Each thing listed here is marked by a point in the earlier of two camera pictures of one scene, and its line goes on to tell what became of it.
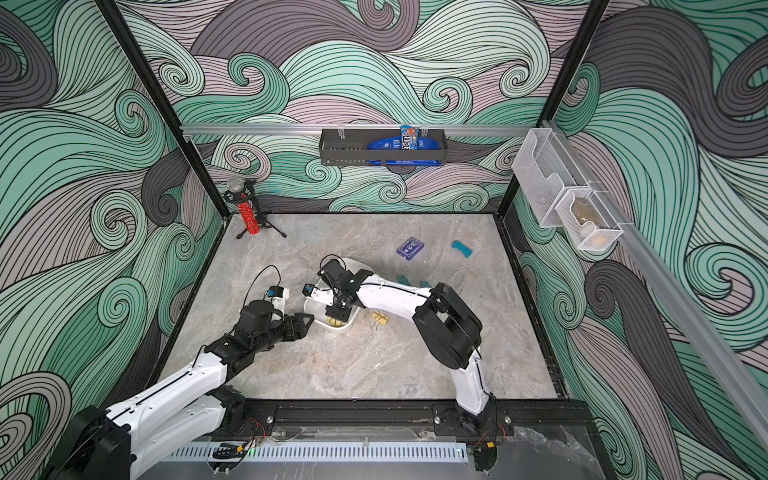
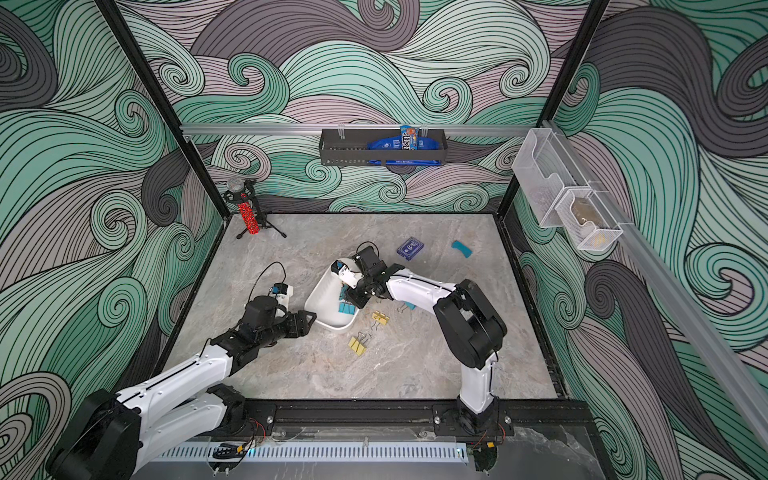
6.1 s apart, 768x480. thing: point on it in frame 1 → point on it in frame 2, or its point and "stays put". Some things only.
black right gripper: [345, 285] → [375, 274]
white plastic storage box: [316, 310] stays put
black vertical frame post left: [114, 19] stays put
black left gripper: [299, 331] stays put
